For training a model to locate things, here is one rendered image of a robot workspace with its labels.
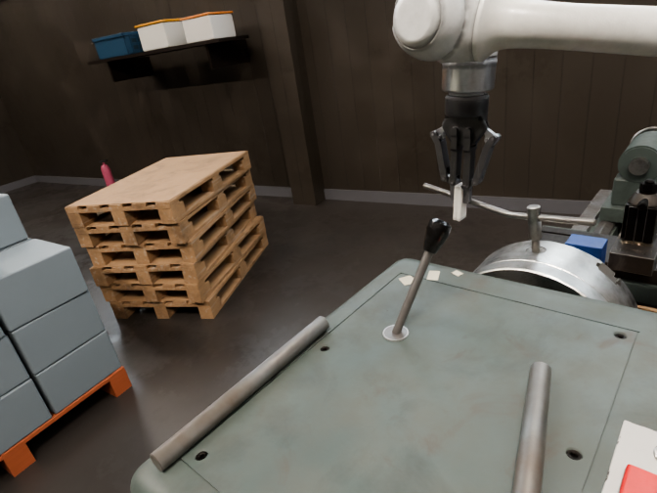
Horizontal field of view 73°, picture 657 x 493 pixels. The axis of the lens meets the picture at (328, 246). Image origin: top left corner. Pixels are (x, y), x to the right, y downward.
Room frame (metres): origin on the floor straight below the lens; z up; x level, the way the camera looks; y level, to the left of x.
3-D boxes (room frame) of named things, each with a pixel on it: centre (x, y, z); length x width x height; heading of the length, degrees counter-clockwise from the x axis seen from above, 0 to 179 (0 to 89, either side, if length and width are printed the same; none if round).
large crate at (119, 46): (5.61, 1.89, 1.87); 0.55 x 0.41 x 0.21; 56
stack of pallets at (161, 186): (3.33, 1.11, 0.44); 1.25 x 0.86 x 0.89; 164
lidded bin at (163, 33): (5.23, 1.33, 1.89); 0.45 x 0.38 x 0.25; 56
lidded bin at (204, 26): (4.88, 0.81, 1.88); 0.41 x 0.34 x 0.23; 56
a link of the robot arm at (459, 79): (0.81, -0.29, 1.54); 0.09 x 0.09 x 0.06
